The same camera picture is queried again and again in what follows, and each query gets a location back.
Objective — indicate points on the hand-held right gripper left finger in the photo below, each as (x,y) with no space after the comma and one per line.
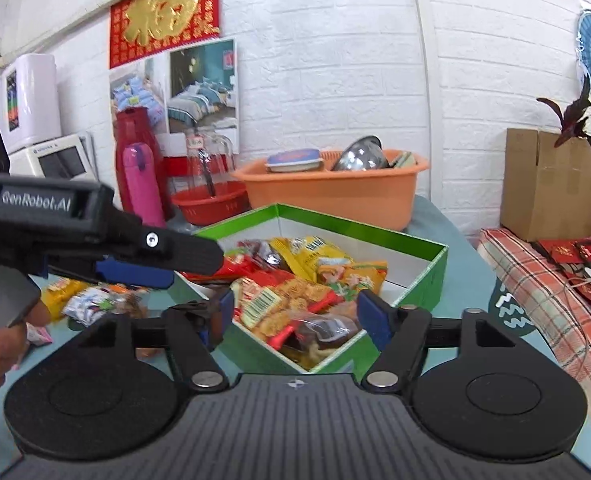
(224,316)

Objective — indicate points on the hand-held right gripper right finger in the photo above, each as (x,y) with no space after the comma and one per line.
(373,317)

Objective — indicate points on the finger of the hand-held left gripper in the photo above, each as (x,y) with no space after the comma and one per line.
(190,255)
(135,275)

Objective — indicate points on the clear mixed candy packet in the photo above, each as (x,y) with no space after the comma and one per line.
(100,302)

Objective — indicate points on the red cream-label snack packet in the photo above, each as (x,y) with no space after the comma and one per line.
(235,262)

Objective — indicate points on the orange snack packet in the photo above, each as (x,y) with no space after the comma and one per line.
(355,275)

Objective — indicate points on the large red snack packet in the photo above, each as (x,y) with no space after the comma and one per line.
(270,305)

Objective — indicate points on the clear brown snack packet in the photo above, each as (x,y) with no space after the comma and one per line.
(325,337)

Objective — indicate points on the green cardboard box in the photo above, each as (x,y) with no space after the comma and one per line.
(415,280)

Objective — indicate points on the large yellow snack packet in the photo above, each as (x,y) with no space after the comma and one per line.
(62,295)

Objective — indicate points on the small yellow chip packet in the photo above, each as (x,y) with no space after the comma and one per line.
(298,257)

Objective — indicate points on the clear pink-edged nut packet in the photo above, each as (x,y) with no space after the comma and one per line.
(39,335)

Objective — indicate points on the red plastic basin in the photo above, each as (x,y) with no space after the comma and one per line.
(210,207)

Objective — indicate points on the white screen appliance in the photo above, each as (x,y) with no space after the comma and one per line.
(50,157)

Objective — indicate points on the pink thermos bottle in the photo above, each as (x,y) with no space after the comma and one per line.
(143,190)

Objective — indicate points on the black stirring stick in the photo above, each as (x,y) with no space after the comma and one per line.
(208,175)

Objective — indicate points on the blue printed tablecloth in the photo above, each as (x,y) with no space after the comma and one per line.
(465,270)

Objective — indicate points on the glass pitcher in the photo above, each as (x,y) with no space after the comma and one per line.
(220,155)

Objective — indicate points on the white water purifier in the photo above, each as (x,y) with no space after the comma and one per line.
(30,100)

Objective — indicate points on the red thermos jug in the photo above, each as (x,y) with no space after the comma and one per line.
(138,125)

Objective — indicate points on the orange plastic basin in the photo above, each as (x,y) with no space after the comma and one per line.
(325,195)

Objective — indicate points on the blue lidded container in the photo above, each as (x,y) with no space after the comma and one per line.
(295,160)

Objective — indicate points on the steel bowl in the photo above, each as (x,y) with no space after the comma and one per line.
(360,155)

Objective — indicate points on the plaid cloth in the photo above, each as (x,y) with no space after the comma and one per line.
(550,310)

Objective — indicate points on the red envelope stack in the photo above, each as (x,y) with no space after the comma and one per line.
(565,252)

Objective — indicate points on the brown cardboard box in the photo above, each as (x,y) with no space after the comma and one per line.
(545,185)

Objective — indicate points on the dark purple plant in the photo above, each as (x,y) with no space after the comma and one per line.
(573,120)

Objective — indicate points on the bedding wall poster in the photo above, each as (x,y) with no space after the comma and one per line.
(203,90)

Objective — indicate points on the white wall pipe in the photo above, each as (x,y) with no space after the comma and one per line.
(428,85)

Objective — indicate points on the red gold wall hanging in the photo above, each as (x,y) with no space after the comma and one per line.
(165,10)

